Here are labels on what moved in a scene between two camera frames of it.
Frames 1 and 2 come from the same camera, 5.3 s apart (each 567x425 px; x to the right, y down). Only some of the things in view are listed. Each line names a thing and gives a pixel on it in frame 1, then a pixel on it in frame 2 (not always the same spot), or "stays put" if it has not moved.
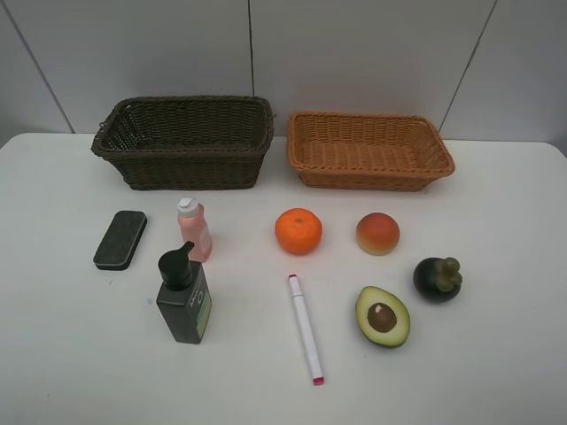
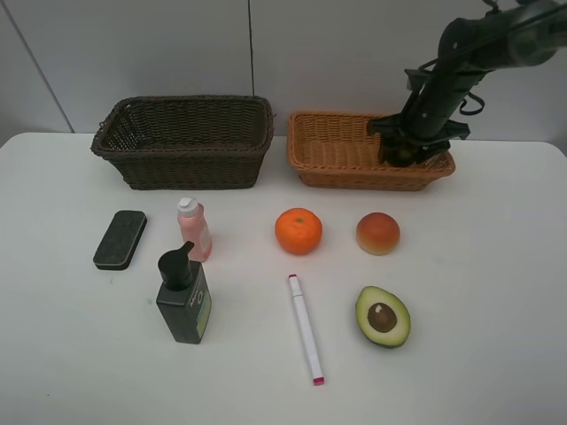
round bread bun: (377, 234) stays put
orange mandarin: (299, 230) stays put
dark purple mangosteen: (438, 279) -> (401, 153)
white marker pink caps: (306, 332) stays put
